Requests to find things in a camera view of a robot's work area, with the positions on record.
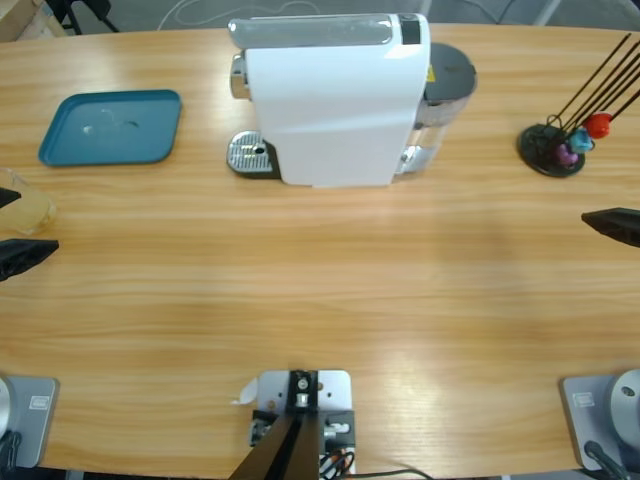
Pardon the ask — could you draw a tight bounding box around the clear glass cup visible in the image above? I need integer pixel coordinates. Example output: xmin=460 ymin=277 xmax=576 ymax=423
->
xmin=0 ymin=167 xmax=57 ymax=236

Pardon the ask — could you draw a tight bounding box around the silver drip tray grid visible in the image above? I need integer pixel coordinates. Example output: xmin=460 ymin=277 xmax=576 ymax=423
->
xmin=227 ymin=129 xmax=281 ymax=180

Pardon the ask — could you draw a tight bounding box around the black chair frame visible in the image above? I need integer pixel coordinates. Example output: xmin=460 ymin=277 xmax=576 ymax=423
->
xmin=47 ymin=0 xmax=121 ymax=35

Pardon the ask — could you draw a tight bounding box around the white paper tab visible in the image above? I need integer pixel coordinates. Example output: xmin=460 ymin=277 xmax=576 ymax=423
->
xmin=229 ymin=378 xmax=260 ymax=406

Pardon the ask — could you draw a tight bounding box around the thin black cable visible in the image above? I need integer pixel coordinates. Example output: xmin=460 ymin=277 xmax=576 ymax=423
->
xmin=355 ymin=467 xmax=434 ymax=480

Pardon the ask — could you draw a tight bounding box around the white floor cable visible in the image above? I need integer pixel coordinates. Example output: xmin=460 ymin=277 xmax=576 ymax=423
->
xmin=158 ymin=0 xmax=321 ymax=29

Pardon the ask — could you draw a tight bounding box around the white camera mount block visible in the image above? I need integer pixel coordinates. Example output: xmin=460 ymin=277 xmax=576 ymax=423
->
xmin=249 ymin=368 xmax=357 ymax=480

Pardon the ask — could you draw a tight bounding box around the dark camera post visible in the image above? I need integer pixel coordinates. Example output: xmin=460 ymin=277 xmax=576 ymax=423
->
xmin=232 ymin=369 xmax=321 ymax=480

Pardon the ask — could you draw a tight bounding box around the light blue coffee capsule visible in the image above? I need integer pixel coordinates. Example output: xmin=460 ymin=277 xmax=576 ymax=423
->
xmin=569 ymin=127 xmax=596 ymax=155

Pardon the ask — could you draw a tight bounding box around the clear water tank grey lid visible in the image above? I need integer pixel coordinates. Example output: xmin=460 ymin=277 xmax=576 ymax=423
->
xmin=399 ymin=42 xmax=479 ymax=176

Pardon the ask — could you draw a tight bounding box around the red coffee capsule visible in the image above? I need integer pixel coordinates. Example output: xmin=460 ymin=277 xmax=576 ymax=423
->
xmin=583 ymin=112 xmax=612 ymax=140

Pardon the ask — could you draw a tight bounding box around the black capsule holder with rods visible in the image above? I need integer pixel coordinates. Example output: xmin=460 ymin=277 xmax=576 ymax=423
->
xmin=517 ymin=32 xmax=640 ymax=179

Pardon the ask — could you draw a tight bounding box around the teal plastic tray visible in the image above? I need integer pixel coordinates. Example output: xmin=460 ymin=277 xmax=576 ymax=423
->
xmin=38 ymin=88 xmax=184 ymax=168

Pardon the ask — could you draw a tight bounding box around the black base cable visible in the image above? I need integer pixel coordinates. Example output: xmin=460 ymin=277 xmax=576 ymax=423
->
xmin=583 ymin=439 xmax=629 ymax=480
xmin=0 ymin=430 xmax=24 ymax=474

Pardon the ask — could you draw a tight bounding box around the grey base plate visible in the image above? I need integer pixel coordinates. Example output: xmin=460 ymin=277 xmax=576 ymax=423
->
xmin=558 ymin=374 xmax=640 ymax=471
xmin=0 ymin=375 xmax=60 ymax=469

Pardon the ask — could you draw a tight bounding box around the grey coffee machine lever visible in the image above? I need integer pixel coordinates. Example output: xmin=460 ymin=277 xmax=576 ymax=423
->
xmin=228 ymin=13 xmax=396 ymax=50

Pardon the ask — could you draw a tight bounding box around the white capsule coffee machine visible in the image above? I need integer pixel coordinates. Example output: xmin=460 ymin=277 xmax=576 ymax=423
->
xmin=227 ymin=12 xmax=479 ymax=191

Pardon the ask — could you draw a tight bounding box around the light wooden crate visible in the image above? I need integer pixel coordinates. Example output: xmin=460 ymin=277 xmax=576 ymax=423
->
xmin=0 ymin=0 xmax=66 ymax=44

